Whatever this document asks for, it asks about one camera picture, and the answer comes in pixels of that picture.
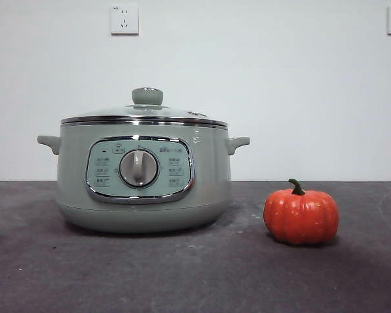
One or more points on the green electric cooking pot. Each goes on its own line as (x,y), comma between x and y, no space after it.
(75,182)

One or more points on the orange pumpkin with green stem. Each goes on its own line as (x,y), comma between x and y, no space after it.
(299,216)

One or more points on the glass lid with green knob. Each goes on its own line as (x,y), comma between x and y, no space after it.
(117,112)

